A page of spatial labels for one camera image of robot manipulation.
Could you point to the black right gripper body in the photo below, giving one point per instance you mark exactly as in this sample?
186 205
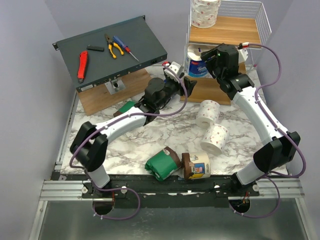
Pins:
210 58

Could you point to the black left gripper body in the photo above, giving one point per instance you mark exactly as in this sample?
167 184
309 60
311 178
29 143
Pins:
171 87

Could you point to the blue paper towel roll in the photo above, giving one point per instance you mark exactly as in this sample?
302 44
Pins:
195 66

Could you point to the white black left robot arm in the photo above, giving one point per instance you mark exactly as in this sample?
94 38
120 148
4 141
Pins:
89 147

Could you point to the green wrapped roll near left arm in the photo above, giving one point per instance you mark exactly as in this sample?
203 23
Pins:
127 106

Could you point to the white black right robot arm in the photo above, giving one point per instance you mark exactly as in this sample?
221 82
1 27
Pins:
279 144

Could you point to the floral paper roll on shelf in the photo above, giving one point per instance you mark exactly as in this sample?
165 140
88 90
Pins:
204 13

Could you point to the floral paper roll upper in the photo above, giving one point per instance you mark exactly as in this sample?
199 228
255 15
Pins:
208 114

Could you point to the floral paper roll lower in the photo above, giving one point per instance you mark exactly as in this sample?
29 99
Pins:
215 139

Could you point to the blue red screwdriver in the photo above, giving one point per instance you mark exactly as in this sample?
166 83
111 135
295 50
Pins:
124 46

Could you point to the wooden board under chassis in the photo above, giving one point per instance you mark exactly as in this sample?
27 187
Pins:
99 97

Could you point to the green brown wrapped roll front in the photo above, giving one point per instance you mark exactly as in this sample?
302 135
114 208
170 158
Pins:
163 164

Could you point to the cream cartoon wrapped roll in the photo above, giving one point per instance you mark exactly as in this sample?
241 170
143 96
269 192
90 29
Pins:
196 165

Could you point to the dark grey rack server chassis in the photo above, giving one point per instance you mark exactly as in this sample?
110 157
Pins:
101 67

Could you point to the black bit holder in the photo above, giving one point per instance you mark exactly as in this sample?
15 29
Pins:
95 48

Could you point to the red utility knife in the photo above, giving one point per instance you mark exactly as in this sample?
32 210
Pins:
83 62

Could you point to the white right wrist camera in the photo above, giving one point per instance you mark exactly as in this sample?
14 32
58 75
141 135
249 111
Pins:
243 55

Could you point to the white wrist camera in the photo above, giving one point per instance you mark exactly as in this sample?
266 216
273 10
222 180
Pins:
243 55
171 68

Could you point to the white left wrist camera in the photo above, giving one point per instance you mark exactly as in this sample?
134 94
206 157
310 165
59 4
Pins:
171 68

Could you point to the white wire wooden shelf rack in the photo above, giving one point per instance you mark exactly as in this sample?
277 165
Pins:
237 22

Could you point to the yellow handled pliers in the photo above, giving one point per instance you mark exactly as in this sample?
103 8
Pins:
111 45

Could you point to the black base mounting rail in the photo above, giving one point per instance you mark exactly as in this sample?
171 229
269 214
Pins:
130 191

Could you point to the aluminium extrusion rail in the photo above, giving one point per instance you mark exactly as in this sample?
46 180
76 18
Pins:
73 187

